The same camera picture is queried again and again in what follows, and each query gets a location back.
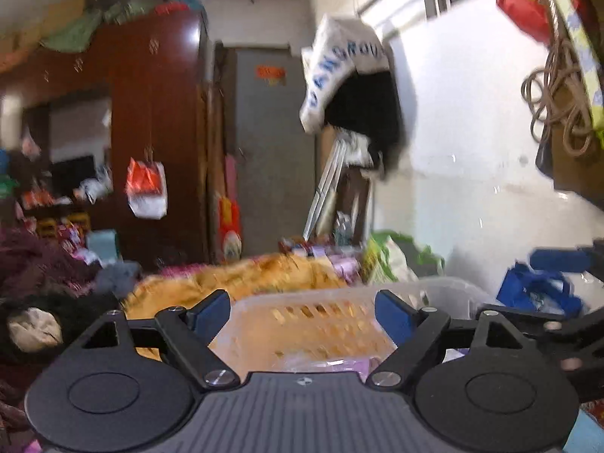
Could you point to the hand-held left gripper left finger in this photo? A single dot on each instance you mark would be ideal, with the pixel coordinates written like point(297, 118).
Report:
point(210, 315)

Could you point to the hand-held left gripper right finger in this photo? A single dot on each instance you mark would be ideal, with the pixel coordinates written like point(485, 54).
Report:
point(394, 315)

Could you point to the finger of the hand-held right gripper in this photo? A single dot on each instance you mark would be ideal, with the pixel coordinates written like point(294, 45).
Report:
point(590, 330)
point(561, 260)

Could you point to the lilac packet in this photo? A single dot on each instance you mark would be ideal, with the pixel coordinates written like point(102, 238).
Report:
point(339, 367)

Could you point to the white plastic basket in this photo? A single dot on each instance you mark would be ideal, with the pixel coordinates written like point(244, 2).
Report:
point(306, 325)

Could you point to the blue shopping bag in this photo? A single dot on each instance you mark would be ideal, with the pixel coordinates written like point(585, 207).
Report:
point(538, 292)

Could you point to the yellow patterned blanket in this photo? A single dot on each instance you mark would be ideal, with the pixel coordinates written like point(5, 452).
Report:
point(236, 278)

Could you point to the green and white bag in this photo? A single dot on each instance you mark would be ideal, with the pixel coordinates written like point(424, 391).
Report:
point(396, 259)

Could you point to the dark hanging bag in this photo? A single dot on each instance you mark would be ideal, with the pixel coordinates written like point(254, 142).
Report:
point(575, 174)

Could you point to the grey cloth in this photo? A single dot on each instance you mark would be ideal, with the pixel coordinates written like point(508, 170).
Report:
point(118, 276)

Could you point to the black cloth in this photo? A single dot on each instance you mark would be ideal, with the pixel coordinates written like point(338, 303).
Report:
point(85, 311)

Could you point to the teal box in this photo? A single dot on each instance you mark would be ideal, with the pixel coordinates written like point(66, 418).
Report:
point(101, 247)

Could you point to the pink board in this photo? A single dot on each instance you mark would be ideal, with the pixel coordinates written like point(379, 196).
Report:
point(230, 177)

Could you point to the orange plastic bag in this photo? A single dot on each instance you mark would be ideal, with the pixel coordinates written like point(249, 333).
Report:
point(146, 188)

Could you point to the metal folding rack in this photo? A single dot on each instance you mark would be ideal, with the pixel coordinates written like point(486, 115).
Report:
point(325, 184)

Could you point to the grey door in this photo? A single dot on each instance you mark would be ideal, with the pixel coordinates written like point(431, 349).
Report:
point(273, 160)

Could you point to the white crumpled plastic bag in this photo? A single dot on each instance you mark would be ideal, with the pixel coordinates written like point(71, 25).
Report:
point(94, 186)

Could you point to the cream cloth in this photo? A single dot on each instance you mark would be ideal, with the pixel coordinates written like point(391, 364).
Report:
point(35, 330)

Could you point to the maroon clothes pile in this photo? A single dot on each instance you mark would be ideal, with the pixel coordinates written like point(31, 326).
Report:
point(37, 264)

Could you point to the black hanging garment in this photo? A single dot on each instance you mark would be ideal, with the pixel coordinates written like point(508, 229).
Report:
point(373, 122)

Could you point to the black television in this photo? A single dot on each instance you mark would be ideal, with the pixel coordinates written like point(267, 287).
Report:
point(71, 174)

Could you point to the dark red wooden wardrobe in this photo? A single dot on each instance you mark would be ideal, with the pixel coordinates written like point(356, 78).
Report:
point(155, 104)

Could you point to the yellow patterned strip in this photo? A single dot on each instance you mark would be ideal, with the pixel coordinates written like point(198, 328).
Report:
point(578, 37)

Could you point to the red door sticker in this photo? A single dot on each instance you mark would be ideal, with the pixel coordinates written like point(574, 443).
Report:
point(270, 75)

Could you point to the white hanging plastic bag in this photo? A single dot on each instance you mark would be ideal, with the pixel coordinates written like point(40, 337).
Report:
point(30, 144)

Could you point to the red hanging bag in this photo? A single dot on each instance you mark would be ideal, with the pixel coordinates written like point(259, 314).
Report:
point(524, 0)

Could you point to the green cloth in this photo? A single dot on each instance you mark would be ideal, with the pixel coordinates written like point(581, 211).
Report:
point(71, 33)

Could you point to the red and yellow wall decoration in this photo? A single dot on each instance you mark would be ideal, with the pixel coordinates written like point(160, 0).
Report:
point(230, 231)

